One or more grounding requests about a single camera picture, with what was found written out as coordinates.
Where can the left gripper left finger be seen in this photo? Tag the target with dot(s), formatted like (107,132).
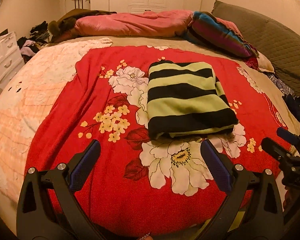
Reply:
(35,216)

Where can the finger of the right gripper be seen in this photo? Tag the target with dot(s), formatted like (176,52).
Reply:
(275,150)
(289,137)

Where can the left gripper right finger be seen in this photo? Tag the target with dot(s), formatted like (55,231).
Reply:
(263,218)

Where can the green black striped sweater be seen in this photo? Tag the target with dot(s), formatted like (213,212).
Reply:
(185,99)

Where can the pile of dark clothes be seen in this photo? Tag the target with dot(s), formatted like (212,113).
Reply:
(38,38)

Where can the hand with painted nails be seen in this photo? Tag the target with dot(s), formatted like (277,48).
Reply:
(146,237)

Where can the white pillow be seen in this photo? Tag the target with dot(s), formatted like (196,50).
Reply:
(264,64)

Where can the grey quilted headboard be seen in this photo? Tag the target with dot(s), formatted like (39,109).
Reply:
(274,40)

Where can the cream white blanket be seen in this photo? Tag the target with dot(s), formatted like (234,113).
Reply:
(27,100)

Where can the red floral blanket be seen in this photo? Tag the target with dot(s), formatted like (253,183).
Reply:
(139,184)

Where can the multicolour striped pillow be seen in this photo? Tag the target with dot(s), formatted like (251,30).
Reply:
(206,29)

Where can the white drawer cabinet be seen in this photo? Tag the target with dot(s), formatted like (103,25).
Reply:
(10,55)

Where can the pink quilt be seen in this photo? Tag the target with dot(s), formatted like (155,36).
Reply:
(149,24)

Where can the brown fur-trimmed coat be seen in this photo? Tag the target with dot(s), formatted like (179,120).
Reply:
(68,21)

